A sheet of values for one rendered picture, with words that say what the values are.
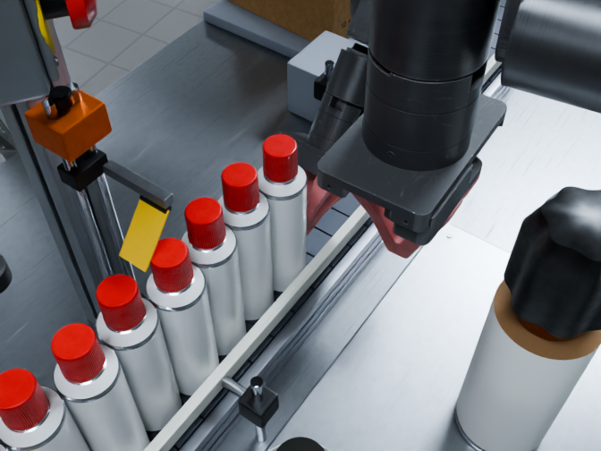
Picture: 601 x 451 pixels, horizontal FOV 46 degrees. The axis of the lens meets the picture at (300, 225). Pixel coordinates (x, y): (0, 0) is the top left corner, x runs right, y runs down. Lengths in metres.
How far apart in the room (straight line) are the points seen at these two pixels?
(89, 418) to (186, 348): 0.11
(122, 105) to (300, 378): 0.54
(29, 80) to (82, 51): 2.34
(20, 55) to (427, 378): 0.52
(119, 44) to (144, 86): 1.59
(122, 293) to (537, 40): 0.38
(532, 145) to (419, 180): 0.74
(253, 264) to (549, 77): 0.45
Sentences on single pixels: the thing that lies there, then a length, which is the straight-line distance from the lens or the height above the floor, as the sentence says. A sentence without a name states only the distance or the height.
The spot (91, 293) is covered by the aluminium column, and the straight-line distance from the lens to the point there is 0.80.
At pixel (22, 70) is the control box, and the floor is 1.31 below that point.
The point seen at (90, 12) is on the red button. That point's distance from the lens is 0.42.
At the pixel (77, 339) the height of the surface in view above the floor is 1.08.
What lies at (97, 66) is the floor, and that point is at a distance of 2.67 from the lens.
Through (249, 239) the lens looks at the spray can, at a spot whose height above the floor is 1.02.
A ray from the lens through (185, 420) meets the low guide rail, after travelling 0.70.
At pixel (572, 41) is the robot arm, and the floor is 1.38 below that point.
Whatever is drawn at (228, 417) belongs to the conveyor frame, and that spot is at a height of 0.86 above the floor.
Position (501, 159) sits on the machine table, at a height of 0.83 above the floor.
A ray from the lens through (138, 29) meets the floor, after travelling 2.82.
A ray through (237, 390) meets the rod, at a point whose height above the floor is 0.91.
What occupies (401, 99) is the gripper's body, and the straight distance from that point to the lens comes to 0.34.
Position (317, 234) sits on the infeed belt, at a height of 0.88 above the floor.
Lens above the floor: 1.54
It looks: 49 degrees down
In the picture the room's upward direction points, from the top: straight up
